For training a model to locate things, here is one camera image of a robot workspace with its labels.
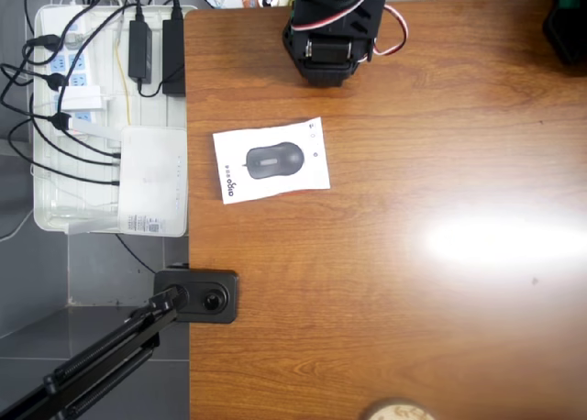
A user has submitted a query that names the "white power strip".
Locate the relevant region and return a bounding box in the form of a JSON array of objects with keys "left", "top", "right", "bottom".
[{"left": 44, "top": 19, "right": 101, "bottom": 124}]

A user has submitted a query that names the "black clamp boom stand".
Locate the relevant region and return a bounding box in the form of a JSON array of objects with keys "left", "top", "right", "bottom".
[{"left": 0, "top": 266, "right": 240, "bottom": 420}]

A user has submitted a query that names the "slim black power adapter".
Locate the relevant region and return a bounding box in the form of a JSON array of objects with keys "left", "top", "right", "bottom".
[{"left": 127, "top": 19, "right": 154, "bottom": 83}]

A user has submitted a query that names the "white router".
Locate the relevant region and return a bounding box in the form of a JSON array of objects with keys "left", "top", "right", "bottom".
[{"left": 68, "top": 119, "right": 190, "bottom": 238}]

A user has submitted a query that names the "thin yellow cable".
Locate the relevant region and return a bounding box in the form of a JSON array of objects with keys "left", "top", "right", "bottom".
[{"left": 114, "top": 19, "right": 133, "bottom": 126}]

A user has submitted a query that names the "white charger plug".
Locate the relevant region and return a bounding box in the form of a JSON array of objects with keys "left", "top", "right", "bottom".
[{"left": 61, "top": 85, "right": 105, "bottom": 115}]

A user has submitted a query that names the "white cable tray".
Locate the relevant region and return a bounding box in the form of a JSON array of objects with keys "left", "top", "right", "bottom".
[{"left": 34, "top": 4, "right": 190, "bottom": 236}]

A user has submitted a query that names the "round wooden coaster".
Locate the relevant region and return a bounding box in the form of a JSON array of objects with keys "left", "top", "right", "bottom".
[{"left": 361, "top": 397, "right": 437, "bottom": 420}]

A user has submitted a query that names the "orange white mouse box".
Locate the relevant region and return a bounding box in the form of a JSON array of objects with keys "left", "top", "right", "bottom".
[{"left": 212, "top": 116, "right": 332, "bottom": 206}]

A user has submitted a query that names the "wide black power adapter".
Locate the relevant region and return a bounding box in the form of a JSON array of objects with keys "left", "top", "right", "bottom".
[{"left": 161, "top": 17, "right": 187, "bottom": 96}]

